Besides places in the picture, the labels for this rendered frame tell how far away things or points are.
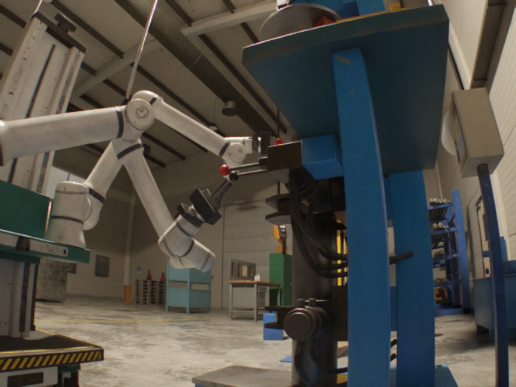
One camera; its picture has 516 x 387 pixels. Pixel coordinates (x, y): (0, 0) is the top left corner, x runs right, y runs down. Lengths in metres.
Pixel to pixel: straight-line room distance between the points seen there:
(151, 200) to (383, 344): 1.06
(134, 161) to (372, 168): 1.01
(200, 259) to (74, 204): 0.59
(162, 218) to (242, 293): 6.34
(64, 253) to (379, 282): 1.18
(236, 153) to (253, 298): 6.10
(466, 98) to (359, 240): 1.48
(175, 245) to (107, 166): 0.64
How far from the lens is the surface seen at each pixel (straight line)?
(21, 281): 1.53
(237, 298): 7.64
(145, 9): 6.88
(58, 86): 1.77
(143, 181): 1.33
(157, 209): 1.33
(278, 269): 8.85
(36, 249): 1.33
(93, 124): 1.16
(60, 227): 1.43
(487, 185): 1.82
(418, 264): 1.40
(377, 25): 0.65
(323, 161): 0.92
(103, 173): 1.66
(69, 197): 1.45
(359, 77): 0.61
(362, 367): 0.50
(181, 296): 9.39
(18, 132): 1.12
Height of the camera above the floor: 0.57
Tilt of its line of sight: 16 degrees up
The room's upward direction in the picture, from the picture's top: straight up
